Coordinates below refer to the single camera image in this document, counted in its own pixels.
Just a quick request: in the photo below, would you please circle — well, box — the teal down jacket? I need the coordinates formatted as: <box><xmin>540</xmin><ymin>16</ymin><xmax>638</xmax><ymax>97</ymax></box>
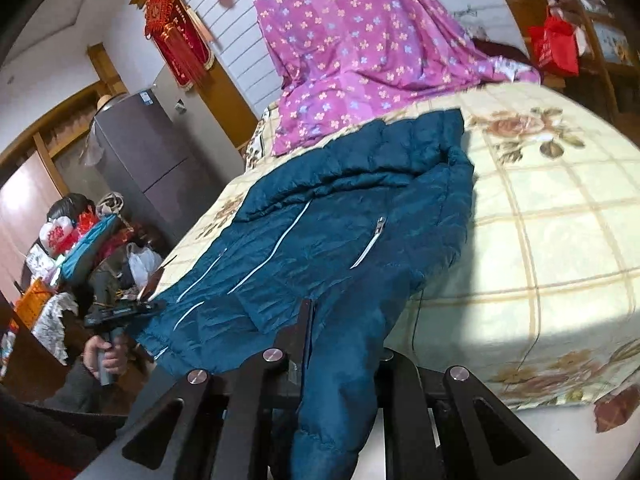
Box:
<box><xmin>129</xmin><ymin>110</ymin><xmax>473</xmax><ymax>479</ymax></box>

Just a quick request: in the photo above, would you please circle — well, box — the person left hand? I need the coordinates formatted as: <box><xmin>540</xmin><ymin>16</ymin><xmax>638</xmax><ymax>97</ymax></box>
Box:
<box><xmin>82</xmin><ymin>335</ymin><xmax>127</xmax><ymax>380</ymax></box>

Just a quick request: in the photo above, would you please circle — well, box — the grey refrigerator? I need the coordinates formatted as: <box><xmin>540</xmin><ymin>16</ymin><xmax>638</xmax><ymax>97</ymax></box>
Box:
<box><xmin>92</xmin><ymin>90</ymin><xmax>220</xmax><ymax>245</ymax></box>

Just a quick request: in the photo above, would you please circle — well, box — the cream floral plaid bedspread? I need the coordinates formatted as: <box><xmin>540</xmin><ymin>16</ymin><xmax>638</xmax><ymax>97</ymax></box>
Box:
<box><xmin>137</xmin><ymin>82</ymin><xmax>639</xmax><ymax>408</ymax></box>

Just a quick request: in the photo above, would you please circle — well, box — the red Chinese knot decoration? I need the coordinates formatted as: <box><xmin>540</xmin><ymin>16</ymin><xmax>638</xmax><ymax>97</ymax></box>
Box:
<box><xmin>144</xmin><ymin>0</ymin><xmax>214</xmax><ymax>88</ymax></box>

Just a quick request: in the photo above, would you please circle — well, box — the purple floral sheet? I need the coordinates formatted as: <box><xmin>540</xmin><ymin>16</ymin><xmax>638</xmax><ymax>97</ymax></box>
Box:
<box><xmin>255</xmin><ymin>0</ymin><xmax>540</xmax><ymax>156</ymax></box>

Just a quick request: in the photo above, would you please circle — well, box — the red plastic bag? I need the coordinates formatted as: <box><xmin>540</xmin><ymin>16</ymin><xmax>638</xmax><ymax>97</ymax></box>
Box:
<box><xmin>528</xmin><ymin>14</ymin><xmax>579</xmax><ymax>77</ymax></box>

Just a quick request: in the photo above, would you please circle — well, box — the wooden shelf rack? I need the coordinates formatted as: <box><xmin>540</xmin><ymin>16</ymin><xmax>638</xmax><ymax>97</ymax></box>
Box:
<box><xmin>549</xmin><ymin>0</ymin><xmax>639</xmax><ymax>136</ymax></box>

